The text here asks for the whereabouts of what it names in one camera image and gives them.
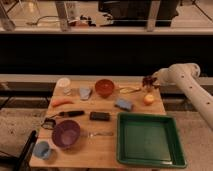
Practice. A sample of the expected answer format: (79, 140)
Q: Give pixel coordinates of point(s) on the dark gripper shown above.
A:
(150, 82)

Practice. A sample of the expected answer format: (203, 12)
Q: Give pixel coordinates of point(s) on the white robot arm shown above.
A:
(184, 76)

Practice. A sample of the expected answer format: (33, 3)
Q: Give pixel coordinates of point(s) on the blue cup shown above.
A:
(42, 150)

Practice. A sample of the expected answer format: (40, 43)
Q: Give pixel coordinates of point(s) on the blue sponge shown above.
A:
(124, 104)

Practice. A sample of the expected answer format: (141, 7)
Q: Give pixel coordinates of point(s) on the red bowl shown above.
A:
(104, 87)

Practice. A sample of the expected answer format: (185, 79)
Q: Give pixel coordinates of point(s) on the green plastic tray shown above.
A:
(148, 140)

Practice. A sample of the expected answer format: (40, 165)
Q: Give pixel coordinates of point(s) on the black rectangular block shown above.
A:
(100, 116)

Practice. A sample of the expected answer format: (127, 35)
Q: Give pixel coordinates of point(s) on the light blue cloth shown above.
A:
(85, 93)

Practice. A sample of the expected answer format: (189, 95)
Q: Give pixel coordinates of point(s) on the wooden board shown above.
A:
(98, 151)

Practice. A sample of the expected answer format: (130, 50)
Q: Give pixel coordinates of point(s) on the metal fork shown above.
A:
(93, 134)

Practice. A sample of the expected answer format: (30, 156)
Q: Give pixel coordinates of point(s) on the white lidded jar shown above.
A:
(64, 84)

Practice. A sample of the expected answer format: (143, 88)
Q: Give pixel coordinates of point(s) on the orange carrot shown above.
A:
(59, 102)

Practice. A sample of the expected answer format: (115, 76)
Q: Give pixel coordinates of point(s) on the purple bowl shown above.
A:
(66, 133)

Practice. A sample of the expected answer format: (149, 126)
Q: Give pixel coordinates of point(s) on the black binder clip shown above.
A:
(48, 124)

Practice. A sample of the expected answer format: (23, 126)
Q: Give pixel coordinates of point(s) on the black bar at left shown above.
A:
(31, 139)

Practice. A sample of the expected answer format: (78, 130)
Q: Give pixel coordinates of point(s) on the gold wire whisk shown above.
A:
(127, 90)

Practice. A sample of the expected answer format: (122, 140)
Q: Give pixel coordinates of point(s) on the black handled knife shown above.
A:
(68, 114)

